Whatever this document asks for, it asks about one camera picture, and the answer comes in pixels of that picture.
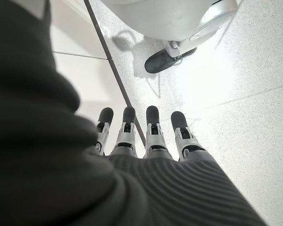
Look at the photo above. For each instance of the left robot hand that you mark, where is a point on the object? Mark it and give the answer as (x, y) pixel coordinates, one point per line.
(49, 164)

